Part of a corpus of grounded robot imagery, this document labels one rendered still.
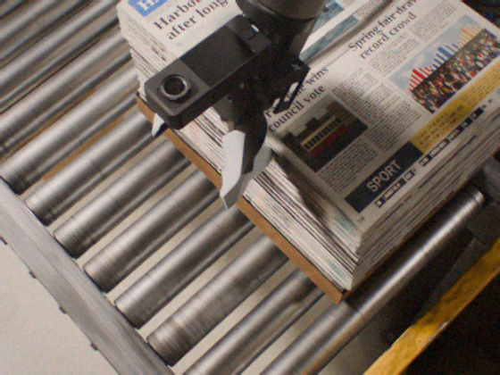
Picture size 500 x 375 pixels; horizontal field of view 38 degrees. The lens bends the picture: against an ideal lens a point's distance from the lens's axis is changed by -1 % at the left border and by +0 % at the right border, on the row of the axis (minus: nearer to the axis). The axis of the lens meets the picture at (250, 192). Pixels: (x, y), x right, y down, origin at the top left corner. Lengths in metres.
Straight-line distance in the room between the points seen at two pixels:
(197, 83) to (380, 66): 0.24
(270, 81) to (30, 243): 0.46
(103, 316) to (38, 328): 0.89
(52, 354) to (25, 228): 0.82
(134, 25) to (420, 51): 0.31
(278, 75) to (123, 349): 0.42
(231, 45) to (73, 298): 0.44
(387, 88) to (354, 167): 0.10
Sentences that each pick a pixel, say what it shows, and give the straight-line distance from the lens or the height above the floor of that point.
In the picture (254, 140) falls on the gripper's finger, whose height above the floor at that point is 1.10.
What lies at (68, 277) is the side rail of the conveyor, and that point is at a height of 0.80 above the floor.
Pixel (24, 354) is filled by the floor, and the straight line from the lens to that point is 1.81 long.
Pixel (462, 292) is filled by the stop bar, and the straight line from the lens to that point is 0.93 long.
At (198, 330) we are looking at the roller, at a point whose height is 0.79.
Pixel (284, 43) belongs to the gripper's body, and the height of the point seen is 1.13.
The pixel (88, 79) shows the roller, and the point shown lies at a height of 0.79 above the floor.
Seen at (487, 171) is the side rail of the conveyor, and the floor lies 0.80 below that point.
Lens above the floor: 1.69
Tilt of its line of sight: 66 degrees down
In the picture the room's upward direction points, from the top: 4 degrees counter-clockwise
